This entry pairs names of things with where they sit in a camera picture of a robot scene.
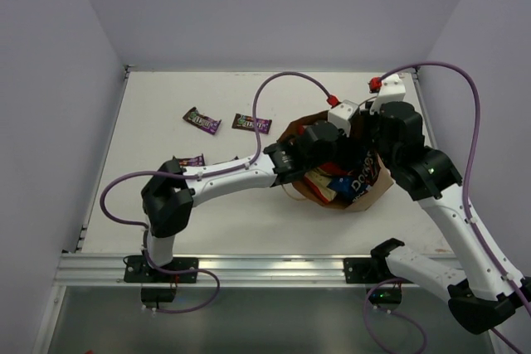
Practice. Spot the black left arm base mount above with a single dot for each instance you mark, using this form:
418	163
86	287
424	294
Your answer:
138	271

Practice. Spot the aluminium front rail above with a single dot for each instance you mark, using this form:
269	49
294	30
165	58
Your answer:
233	271

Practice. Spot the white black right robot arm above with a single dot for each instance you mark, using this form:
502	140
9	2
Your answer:
487	289

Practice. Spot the brown m&m's packet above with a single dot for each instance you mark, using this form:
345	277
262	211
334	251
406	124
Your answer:
201	121
229	160
197	161
247	123

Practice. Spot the brown M&M's packet front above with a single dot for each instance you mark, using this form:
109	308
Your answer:
197	161

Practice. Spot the blue snack packet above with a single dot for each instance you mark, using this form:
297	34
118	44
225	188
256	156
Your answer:
359	181

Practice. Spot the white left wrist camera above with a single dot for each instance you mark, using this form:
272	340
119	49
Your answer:
341	116

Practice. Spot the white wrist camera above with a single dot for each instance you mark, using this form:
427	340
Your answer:
341	116
389	89

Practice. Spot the brown paper bag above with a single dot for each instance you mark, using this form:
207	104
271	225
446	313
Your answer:
330	169

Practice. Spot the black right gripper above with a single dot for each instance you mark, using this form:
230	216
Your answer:
368	119

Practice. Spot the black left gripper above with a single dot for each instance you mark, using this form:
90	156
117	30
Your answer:
348	147

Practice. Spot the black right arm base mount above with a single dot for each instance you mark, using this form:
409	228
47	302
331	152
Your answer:
372	270

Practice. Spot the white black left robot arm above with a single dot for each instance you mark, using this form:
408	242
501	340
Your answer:
171	194

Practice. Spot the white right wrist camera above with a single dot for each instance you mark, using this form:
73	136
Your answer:
389	89

